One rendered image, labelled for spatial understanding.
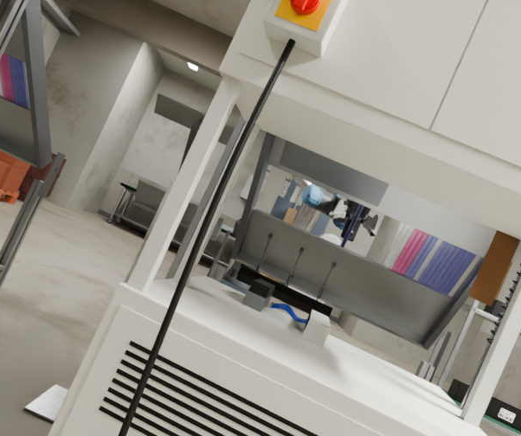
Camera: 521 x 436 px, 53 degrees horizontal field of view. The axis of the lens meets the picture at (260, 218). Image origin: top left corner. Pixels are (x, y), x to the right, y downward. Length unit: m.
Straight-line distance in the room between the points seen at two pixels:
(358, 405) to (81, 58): 7.83
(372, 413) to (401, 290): 0.88
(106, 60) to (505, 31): 7.59
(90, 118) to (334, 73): 7.36
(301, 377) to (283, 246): 0.91
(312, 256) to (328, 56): 0.92
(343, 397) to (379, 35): 0.56
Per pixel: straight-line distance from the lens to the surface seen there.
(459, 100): 0.88
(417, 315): 1.75
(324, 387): 0.84
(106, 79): 8.22
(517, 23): 0.95
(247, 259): 1.76
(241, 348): 0.84
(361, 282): 1.70
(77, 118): 8.20
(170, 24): 6.75
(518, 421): 3.97
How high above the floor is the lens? 0.78
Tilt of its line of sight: 2 degrees up
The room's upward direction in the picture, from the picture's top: 25 degrees clockwise
